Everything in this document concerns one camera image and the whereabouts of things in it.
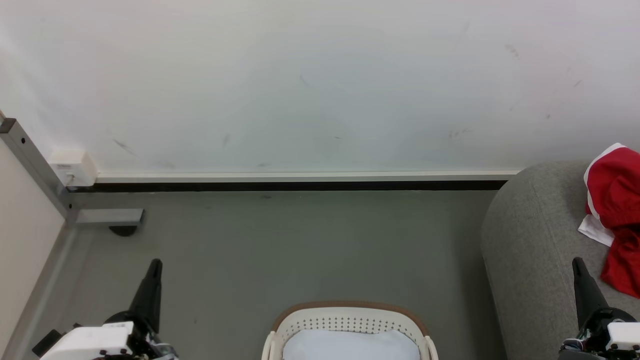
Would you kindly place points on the white wall socket box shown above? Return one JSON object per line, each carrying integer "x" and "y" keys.
{"x": 74, "y": 167}

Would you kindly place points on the black round frame foot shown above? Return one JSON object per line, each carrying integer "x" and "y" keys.
{"x": 123, "y": 230}

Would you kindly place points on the white and black baseboard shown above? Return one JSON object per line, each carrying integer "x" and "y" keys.
{"x": 300, "y": 182}

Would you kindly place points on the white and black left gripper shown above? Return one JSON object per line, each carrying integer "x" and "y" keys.
{"x": 100, "y": 340}

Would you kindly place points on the grey metal frame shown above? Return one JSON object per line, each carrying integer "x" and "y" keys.
{"x": 37, "y": 167}

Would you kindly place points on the white perforated laundry basket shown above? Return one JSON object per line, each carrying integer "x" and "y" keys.
{"x": 350, "y": 320}

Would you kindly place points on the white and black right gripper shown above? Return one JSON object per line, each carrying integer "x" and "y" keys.
{"x": 607, "y": 332}

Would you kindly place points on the beige partition panel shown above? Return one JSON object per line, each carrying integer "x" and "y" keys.
{"x": 22, "y": 235}

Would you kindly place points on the red garment with white trim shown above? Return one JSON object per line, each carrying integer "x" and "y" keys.
{"x": 617, "y": 200}

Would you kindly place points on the grey fabric sofa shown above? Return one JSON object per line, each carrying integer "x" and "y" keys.
{"x": 535, "y": 260}

